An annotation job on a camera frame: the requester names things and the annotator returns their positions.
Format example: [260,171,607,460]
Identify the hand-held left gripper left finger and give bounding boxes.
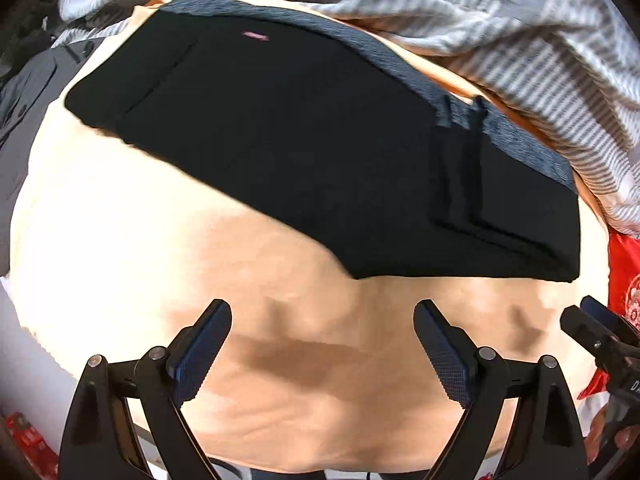
[59,299,233,480]

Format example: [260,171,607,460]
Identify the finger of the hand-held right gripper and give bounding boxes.
[560,305,618,363]
[580,296,640,343]

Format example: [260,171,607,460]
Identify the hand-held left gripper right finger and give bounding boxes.
[414,299,586,480]

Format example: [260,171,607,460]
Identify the black pants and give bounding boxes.
[64,7,582,283]

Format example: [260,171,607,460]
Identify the person's right hand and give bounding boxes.
[582,400,640,467]

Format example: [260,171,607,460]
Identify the red patterned cloth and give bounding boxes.
[577,230,640,401]

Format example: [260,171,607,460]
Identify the cream blanket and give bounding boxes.
[10,0,616,473]

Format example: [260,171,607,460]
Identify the red printed box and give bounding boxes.
[2,410,57,467]

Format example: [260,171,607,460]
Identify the grey jacket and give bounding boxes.
[0,35,108,276]

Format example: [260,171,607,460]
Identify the grey striped duvet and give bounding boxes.
[57,0,640,233]

